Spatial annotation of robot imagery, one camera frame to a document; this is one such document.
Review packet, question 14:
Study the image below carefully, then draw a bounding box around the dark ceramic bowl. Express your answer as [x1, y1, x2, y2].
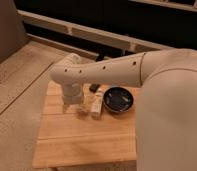
[103, 87, 134, 113]

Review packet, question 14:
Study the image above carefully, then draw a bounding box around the black rectangular object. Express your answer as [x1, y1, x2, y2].
[89, 84, 100, 93]

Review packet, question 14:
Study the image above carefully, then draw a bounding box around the small white bottle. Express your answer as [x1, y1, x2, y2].
[90, 88, 104, 117]

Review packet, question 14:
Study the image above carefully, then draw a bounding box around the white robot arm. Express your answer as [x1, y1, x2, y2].
[51, 49, 197, 171]

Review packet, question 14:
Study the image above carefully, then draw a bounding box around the white wooden rail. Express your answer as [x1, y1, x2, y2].
[18, 10, 170, 53]

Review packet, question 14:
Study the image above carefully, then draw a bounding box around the grey cabinet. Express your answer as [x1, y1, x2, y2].
[0, 0, 28, 63]

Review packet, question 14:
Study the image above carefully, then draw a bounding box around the wooden cutting board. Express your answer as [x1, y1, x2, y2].
[33, 82, 136, 168]

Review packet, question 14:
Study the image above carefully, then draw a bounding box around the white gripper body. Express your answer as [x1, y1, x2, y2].
[61, 83, 84, 112]

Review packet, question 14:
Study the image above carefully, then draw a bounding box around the white lidded jar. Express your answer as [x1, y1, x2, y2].
[76, 100, 89, 115]

